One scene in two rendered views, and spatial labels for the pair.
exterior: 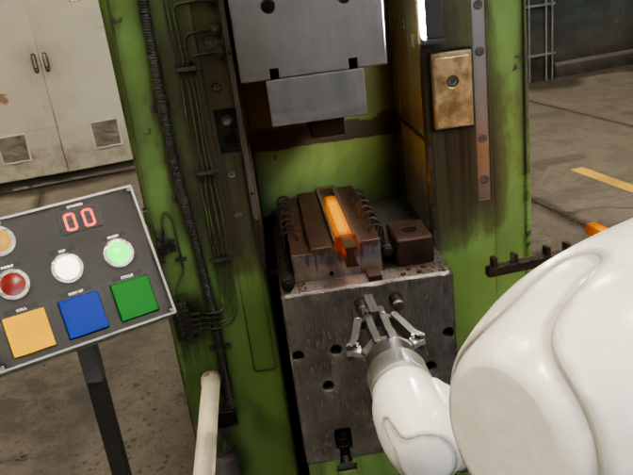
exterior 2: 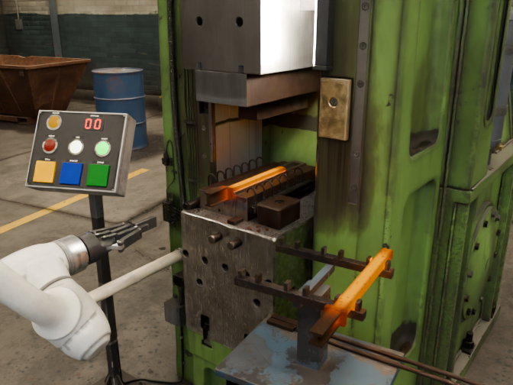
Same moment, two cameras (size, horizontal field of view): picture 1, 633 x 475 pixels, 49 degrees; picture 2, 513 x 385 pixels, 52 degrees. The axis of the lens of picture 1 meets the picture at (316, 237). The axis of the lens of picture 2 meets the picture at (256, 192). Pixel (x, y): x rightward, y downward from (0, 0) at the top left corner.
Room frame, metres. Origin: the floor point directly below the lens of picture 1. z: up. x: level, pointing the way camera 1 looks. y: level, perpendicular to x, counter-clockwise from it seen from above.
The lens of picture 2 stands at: (0.30, -1.13, 1.54)
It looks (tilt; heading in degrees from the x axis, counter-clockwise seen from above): 19 degrees down; 40
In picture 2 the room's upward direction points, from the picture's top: straight up
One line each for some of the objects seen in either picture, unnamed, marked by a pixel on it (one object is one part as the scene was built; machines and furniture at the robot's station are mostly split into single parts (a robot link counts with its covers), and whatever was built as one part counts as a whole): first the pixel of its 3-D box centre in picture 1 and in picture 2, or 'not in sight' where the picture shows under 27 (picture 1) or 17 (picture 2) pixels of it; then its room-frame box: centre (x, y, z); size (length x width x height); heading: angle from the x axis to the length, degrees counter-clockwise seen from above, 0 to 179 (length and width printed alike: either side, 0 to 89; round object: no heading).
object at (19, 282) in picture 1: (12, 284); (50, 145); (1.21, 0.57, 1.09); 0.05 x 0.03 x 0.04; 93
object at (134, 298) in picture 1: (134, 298); (98, 176); (1.26, 0.37, 1.01); 0.07 x 0.05 x 0.07; 118
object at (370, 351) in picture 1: (389, 355); (95, 244); (0.94, -0.09, 1.00); 0.09 x 0.08 x 0.07; 3
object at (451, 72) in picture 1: (451, 90); (334, 108); (1.59, -0.35, 1.27); 0.09 x 0.02 x 0.17; 93
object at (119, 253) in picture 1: (119, 253); (102, 148); (1.30, 0.39, 1.09); 0.05 x 0.03 x 0.04; 93
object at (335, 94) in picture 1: (308, 83); (262, 80); (1.65, -0.03, 1.32); 0.42 x 0.20 x 0.10; 3
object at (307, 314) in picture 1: (357, 316); (275, 257); (1.66, -0.08, 0.69); 0.56 x 0.38 x 0.45; 3
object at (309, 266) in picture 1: (326, 227); (261, 185); (1.65, -0.03, 0.96); 0.42 x 0.20 x 0.09; 3
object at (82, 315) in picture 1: (83, 315); (72, 173); (1.21, 0.46, 1.01); 0.07 x 0.05 x 0.07; 118
